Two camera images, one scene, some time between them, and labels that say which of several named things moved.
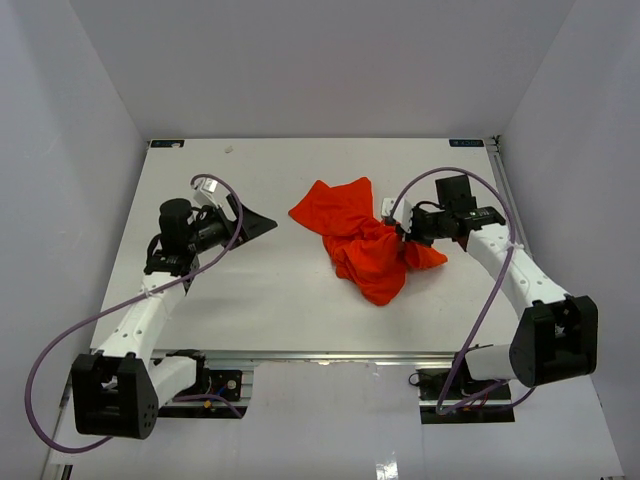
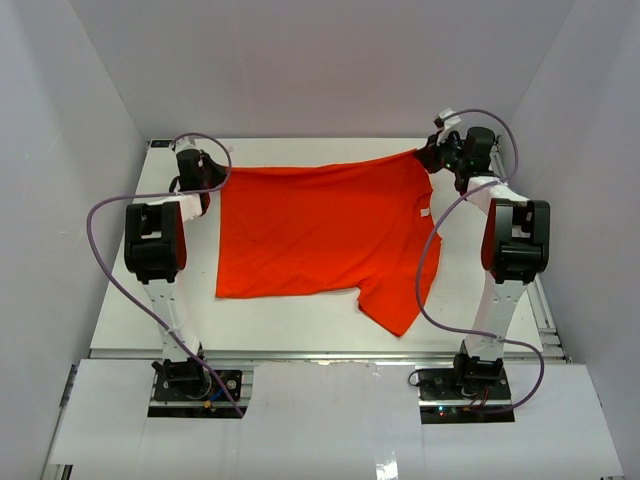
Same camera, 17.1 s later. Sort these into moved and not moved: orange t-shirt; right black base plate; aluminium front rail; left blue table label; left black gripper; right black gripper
Moved: left black gripper; orange t-shirt; right black gripper
Not moved: right black base plate; left blue table label; aluminium front rail
